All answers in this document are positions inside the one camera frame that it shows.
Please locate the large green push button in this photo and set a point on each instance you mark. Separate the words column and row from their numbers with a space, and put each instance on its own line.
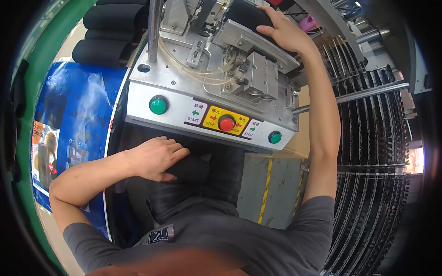
column 159, row 105

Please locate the short steel rod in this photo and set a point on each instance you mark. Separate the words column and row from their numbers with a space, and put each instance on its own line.
column 371, row 35

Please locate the pink plastic container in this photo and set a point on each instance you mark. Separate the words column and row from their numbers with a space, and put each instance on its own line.
column 308, row 23

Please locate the blue printed carton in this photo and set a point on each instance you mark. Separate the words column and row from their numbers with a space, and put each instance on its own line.
column 79, row 114

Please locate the grey metal beam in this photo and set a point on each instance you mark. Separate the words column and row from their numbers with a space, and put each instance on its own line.
column 331, row 24

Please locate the green curved frame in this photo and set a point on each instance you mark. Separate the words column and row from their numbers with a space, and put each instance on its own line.
column 26, row 145

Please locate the red stop button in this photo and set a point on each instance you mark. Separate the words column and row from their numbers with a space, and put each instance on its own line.
column 227, row 124

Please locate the person's right hand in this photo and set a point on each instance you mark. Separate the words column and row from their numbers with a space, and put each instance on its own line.
column 288, row 34

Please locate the long steel rod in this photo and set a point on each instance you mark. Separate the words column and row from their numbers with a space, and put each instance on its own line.
column 366, row 93

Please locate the grey metal press machine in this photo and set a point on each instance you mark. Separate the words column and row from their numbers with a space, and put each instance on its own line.
column 179, row 89

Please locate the person's body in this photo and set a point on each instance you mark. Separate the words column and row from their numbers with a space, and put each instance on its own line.
column 214, row 241

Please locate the person's legs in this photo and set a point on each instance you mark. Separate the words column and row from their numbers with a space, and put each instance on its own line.
column 221, row 176

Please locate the black foam roll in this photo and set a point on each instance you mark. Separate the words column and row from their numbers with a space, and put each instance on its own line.
column 102, row 53
column 121, row 2
column 114, row 17
column 110, row 35

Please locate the clear plastic tubes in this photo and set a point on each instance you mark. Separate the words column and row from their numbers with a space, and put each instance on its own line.
column 193, row 72

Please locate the brown cardboard box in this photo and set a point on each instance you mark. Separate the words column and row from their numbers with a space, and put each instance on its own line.
column 301, row 138

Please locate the black fabric piece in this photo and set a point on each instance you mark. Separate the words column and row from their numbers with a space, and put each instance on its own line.
column 191, row 169
column 247, row 13

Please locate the small green push button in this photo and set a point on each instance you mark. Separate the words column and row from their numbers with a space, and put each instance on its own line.
column 275, row 137

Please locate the person's left hand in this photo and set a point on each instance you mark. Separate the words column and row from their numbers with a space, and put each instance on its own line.
column 152, row 160

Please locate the upright steel post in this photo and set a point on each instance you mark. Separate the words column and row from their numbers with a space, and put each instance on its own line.
column 155, row 31

